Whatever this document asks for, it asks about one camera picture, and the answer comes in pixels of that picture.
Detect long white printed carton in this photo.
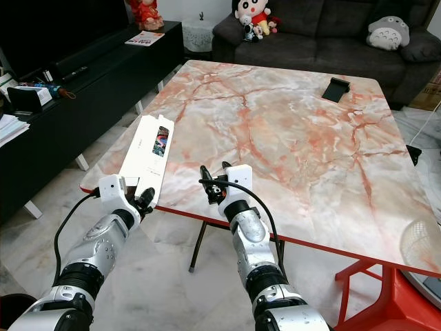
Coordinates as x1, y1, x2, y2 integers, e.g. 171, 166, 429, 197
118, 114, 176, 202

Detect round black bin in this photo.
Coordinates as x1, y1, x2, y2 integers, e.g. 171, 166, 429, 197
0, 292, 43, 331

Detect thin dark table leg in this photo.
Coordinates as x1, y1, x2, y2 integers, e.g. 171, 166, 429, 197
189, 221, 210, 274

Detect long black tv cabinet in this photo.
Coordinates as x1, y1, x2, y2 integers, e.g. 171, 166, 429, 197
0, 20, 184, 223

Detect folded dark umbrella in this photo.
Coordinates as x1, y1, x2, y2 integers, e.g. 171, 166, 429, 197
34, 82, 74, 101

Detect white and black small box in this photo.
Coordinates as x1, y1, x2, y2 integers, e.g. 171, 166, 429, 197
10, 83, 55, 116

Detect stack of white papers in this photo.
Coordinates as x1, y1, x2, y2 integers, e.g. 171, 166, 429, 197
0, 113, 31, 148

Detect white lace covered stool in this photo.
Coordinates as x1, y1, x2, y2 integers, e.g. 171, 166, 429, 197
182, 12, 215, 55

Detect small black stand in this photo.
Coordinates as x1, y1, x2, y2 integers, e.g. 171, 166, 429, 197
321, 77, 351, 105

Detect red and white magazine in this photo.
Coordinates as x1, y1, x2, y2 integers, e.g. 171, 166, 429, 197
125, 30, 167, 48

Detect cartoon boy plush doll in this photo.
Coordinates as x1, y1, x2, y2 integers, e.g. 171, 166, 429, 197
232, 0, 274, 43

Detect dark grey fabric sofa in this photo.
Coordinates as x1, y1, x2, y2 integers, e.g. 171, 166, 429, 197
212, 0, 441, 109

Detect red costume doll figure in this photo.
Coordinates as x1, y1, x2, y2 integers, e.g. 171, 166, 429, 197
127, 0, 165, 32

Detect black television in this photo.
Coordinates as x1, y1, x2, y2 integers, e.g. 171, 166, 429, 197
0, 0, 132, 81

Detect small black floor device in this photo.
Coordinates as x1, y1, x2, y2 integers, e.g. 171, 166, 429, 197
404, 144, 423, 167

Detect grey totoro plush cushion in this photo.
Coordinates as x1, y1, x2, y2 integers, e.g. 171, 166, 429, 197
366, 14, 411, 51

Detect white floor fan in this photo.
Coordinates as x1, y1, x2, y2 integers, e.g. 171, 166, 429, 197
400, 219, 441, 278

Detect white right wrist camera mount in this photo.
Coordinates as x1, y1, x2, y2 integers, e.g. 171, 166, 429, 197
222, 164, 253, 198

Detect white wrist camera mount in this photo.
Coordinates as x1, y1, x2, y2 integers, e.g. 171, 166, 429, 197
222, 164, 253, 198
97, 174, 133, 208

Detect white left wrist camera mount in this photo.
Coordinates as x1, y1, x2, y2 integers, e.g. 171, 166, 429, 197
97, 174, 133, 208

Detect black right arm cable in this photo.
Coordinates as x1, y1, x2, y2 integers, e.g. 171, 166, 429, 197
198, 178, 287, 268

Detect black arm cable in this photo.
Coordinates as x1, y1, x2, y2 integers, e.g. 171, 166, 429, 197
53, 191, 101, 271
198, 178, 287, 268

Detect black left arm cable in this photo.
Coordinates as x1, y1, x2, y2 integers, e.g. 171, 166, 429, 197
53, 191, 101, 271

